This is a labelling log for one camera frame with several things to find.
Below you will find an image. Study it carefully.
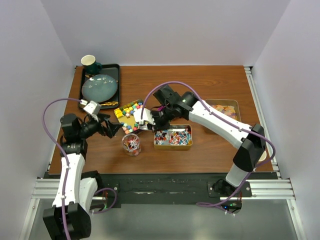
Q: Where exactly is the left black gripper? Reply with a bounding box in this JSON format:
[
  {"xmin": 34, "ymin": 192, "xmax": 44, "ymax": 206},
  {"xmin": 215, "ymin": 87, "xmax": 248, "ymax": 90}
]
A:
[{"xmin": 78, "ymin": 112, "xmax": 122, "ymax": 139}]

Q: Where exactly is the magenta plastic scoop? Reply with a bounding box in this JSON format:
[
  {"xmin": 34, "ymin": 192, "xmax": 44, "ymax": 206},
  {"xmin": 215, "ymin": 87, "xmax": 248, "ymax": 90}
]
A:
[{"xmin": 157, "ymin": 106, "xmax": 165, "ymax": 112}]

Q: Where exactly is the gold tin of star candies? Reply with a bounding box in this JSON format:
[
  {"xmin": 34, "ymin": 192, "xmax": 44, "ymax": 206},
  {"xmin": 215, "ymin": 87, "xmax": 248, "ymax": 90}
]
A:
[{"xmin": 113, "ymin": 99, "xmax": 144, "ymax": 134}]

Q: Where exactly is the clear glass jar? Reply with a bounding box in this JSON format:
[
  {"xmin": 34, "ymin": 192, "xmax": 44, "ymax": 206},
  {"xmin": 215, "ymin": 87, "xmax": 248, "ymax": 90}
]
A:
[{"xmin": 121, "ymin": 133, "xmax": 141, "ymax": 157}]

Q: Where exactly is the gold tin of lollipops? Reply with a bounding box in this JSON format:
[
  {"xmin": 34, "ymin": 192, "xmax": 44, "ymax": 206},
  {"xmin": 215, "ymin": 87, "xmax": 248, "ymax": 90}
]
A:
[{"xmin": 153, "ymin": 124, "xmax": 193, "ymax": 151}]

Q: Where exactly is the gold tin of gummy candies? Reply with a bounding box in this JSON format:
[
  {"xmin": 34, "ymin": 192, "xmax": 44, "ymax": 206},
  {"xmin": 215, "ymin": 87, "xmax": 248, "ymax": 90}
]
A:
[{"xmin": 205, "ymin": 99, "xmax": 241, "ymax": 122}]

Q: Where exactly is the white jar lid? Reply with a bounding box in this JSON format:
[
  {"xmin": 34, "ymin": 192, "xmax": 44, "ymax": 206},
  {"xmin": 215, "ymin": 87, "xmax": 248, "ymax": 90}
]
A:
[{"xmin": 139, "ymin": 124, "xmax": 153, "ymax": 131}]

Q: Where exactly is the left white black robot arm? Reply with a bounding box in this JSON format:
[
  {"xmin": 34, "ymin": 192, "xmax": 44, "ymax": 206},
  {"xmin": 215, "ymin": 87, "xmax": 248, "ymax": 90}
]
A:
[{"xmin": 42, "ymin": 113, "xmax": 122, "ymax": 240}]

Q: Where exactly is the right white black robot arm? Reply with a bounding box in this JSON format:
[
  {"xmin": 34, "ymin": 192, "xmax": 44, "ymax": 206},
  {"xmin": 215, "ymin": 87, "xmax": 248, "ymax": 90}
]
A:
[{"xmin": 152, "ymin": 84, "xmax": 266, "ymax": 197}]

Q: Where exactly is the gold fork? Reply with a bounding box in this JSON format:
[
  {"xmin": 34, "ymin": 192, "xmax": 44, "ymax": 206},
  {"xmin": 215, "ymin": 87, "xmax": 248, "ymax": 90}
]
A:
[{"xmin": 100, "ymin": 101, "xmax": 119, "ymax": 106}]

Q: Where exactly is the teal ceramic plate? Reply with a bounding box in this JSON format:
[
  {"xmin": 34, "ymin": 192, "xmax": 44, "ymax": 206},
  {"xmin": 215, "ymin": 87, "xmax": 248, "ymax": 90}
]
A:
[{"xmin": 81, "ymin": 74, "xmax": 118, "ymax": 103}]

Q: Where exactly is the black serving tray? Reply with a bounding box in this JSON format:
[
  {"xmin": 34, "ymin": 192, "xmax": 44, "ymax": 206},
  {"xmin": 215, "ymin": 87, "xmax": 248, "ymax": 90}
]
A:
[{"xmin": 79, "ymin": 63, "xmax": 121, "ymax": 110}]

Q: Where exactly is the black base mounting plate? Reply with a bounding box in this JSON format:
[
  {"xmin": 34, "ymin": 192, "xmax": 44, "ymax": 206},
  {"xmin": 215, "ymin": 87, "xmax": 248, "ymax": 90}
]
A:
[{"xmin": 74, "ymin": 172, "xmax": 278, "ymax": 209}]

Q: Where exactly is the dark green mug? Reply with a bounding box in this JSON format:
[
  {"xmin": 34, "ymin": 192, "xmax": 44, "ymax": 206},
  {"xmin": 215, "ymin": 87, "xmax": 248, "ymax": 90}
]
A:
[{"xmin": 80, "ymin": 55, "xmax": 103, "ymax": 75}]

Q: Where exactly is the yellow mug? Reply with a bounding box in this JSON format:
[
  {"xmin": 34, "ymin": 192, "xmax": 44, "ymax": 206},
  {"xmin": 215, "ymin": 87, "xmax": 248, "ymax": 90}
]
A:
[{"xmin": 258, "ymin": 150, "xmax": 267, "ymax": 162}]

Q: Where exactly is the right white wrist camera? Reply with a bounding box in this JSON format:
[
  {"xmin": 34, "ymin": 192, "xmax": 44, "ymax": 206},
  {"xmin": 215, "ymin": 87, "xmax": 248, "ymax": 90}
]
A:
[{"xmin": 133, "ymin": 108, "xmax": 155, "ymax": 126}]

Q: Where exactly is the aluminium frame rail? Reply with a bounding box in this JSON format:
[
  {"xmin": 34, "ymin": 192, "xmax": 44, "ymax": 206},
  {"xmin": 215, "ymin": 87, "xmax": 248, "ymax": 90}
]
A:
[{"xmin": 31, "ymin": 178, "xmax": 296, "ymax": 200}]

